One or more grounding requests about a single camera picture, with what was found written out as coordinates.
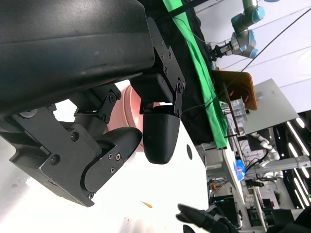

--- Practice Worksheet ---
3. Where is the brown wooden board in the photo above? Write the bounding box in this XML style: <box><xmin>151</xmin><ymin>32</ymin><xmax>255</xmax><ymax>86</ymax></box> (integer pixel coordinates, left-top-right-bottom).
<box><xmin>211</xmin><ymin>69</ymin><xmax>259</xmax><ymax>111</ymax></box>

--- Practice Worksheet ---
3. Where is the grey metal plate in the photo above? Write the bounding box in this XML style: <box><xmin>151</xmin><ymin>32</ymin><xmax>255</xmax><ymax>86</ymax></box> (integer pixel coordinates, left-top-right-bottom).
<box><xmin>242</xmin><ymin>78</ymin><xmax>299</xmax><ymax>135</ymax></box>

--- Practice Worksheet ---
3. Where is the blue plastic object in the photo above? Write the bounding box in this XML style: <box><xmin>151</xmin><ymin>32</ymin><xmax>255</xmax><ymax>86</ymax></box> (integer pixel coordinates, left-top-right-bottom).
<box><xmin>233</xmin><ymin>159</ymin><xmax>246</xmax><ymax>181</ymax></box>

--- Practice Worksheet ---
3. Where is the white jointed robot arm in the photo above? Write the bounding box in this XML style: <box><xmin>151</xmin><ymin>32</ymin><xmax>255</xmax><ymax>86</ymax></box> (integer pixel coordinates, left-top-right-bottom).
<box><xmin>250</xmin><ymin>132</ymin><xmax>280</xmax><ymax>161</ymax></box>

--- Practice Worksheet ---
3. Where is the pink plastic bowl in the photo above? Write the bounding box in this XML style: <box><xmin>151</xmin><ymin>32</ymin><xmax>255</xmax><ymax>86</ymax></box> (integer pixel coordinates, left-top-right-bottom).
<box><xmin>105</xmin><ymin>83</ymin><xmax>147</xmax><ymax>154</ymax></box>

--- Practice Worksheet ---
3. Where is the green cloth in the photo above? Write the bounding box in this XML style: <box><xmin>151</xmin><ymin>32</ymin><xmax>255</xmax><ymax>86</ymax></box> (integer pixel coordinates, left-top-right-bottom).
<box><xmin>162</xmin><ymin>0</ymin><xmax>228</xmax><ymax>150</ymax></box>

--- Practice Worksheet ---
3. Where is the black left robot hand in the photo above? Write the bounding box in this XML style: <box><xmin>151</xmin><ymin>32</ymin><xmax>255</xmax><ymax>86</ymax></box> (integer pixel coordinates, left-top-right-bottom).
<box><xmin>0</xmin><ymin>0</ymin><xmax>187</xmax><ymax>208</ymax></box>

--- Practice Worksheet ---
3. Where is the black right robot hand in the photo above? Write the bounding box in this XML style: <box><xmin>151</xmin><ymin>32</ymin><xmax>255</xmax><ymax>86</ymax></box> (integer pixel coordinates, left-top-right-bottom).
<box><xmin>176</xmin><ymin>203</ymin><xmax>240</xmax><ymax>233</ymax></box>

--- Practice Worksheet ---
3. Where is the silver aluminium beam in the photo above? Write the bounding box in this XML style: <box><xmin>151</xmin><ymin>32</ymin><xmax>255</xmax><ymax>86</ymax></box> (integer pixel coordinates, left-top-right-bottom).
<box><xmin>245</xmin><ymin>155</ymin><xmax>311</xmax><ymax>177</ymax></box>

